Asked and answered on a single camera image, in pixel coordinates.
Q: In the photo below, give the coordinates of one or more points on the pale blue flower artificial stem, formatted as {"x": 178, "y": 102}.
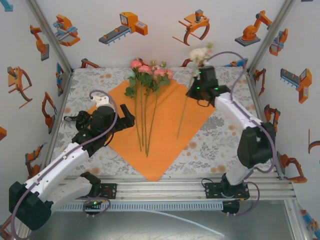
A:
{"x": 130, "y": 91}

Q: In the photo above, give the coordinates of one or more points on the white rose artificial stem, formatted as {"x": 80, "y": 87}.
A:
{"x": 197, "y": 53}

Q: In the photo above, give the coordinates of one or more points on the orange wrapping paper sheet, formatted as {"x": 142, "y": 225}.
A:
{"x": 162, "y": 140}

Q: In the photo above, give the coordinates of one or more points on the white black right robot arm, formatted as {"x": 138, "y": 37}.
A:
{"x": 232, "y": 112}

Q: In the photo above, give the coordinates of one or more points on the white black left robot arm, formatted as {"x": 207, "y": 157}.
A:
{"x": 57, "y": 162}

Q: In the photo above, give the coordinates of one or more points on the grey floral tablecloth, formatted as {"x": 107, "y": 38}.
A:
{"x": 112, "y": 160}

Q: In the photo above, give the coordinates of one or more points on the aluminium mounting rails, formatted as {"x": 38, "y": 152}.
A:
{"x": 160, "y": 192}

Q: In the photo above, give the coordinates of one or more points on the black controller board green LED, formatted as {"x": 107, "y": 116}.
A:
{"x": 93, "y": 203}

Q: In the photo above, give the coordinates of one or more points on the black controller box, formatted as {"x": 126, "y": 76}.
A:
{"x": 231, "y": 206}

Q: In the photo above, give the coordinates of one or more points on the thin white tube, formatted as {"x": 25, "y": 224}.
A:
{"x": 200, "y": 225}

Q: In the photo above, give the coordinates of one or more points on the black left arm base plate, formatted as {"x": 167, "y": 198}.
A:
{"x": 111, "y": 191}

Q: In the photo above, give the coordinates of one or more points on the aluminium frame post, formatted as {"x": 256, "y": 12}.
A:
{"x": 48, "y": 32}
{"x": 272, "y": 32}

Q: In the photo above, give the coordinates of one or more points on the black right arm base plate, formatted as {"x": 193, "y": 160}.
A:
{"x": 211, "y": 191}

